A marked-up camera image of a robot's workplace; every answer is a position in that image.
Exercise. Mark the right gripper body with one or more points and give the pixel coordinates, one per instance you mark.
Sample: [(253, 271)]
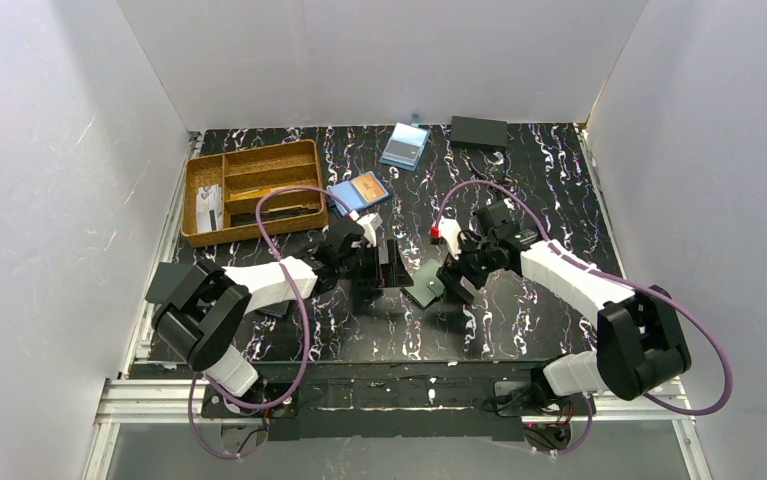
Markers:
[(459, 277)]

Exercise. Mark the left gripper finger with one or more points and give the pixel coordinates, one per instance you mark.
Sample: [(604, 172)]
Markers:
[(396, 274), (370, 275)]

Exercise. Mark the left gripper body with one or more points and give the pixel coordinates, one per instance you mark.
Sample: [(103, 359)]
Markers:
[(386, 266)]

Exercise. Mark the green card holder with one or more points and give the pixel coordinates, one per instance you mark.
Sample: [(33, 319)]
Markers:
[(427, 287)]

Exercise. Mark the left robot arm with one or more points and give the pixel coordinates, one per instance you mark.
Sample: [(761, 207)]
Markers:
[(199, 307)]

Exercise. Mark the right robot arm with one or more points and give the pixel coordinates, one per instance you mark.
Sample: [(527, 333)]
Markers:
[(639, 341)]

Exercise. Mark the blue card holder orange card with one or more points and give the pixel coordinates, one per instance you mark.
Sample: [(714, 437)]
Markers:
[(357, 194)]

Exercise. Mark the orange card in tray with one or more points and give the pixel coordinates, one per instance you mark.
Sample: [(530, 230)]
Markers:
[(252, 193)]

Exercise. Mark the black cards in tray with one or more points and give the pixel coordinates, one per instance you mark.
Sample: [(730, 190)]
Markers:
[(249, 218)]

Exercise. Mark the blue card holder grey card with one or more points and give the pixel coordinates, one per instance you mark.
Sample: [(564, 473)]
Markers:
[(405, 146)]

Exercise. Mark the white cards in tray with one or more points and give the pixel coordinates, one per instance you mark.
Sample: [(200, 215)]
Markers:
[(209, 209)]

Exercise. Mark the black binder clips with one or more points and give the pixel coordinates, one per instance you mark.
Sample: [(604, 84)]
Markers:
[(492, 168)]

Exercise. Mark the small black wallet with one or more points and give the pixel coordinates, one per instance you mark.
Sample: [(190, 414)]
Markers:
[(277, 310)]

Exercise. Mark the black box at back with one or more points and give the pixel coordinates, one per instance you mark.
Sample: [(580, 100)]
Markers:
[(476, 133)]

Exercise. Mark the woven brown organizer tray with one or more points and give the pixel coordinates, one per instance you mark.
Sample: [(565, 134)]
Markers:
[(222, 190)]

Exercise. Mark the black wallet at left edge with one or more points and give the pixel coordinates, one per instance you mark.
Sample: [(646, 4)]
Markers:
[(165, 280)]

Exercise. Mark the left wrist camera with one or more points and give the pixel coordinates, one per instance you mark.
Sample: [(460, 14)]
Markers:
[(370, 223)]

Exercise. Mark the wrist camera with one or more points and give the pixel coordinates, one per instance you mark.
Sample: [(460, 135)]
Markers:
[(370, 223), (446, 231)]

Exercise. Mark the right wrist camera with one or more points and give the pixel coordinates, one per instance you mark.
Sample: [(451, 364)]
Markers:
[(446, 231)]

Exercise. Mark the aluminium frame rail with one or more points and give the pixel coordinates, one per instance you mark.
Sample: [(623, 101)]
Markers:
[(165, 401)]

